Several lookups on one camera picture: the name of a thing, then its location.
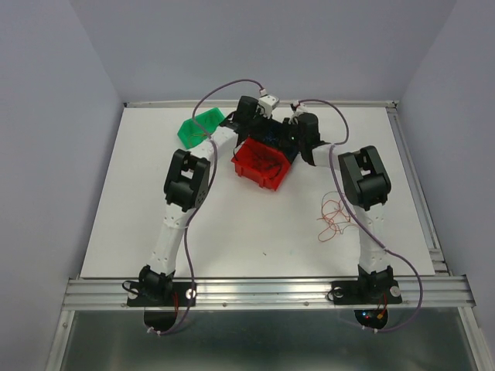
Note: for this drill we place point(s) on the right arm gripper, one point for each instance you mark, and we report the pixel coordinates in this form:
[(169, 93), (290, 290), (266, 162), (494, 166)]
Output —
[(287, 124)]

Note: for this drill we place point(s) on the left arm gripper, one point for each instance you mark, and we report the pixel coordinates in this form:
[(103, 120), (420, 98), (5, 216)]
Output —
[(257, 114)]

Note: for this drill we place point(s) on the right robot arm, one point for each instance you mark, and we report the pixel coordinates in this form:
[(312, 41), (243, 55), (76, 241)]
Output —
[(363, 185)]

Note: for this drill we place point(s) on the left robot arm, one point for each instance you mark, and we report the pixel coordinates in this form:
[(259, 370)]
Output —
[(187, 185)]

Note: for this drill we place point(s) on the black plastic bin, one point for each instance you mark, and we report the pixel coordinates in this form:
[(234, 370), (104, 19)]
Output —
[(279, 135)]

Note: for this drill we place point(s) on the red plastic bin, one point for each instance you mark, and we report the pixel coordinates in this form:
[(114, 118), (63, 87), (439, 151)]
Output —
[(261, 164)]

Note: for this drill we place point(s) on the green plastic bin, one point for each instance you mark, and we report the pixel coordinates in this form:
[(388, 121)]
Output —
[(191, 135)]

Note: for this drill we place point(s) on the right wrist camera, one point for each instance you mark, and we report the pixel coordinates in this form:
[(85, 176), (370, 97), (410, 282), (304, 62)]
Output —
[(297, 108)]

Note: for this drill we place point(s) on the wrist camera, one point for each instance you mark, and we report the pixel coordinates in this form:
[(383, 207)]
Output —
[(267, 103), (297, 108)]

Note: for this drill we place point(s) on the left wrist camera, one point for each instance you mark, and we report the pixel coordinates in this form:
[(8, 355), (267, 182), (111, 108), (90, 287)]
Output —
[(267, 103)]

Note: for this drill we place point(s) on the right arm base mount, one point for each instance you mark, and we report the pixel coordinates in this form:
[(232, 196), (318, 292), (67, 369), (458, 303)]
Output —
[(366, 289)]

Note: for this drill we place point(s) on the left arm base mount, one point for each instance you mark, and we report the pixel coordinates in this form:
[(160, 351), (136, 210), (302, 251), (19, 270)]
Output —
[(153, 290)]

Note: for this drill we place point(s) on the aluminium mounting rail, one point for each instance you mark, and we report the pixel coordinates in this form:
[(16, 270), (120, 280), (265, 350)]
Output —
[(258, 294)]

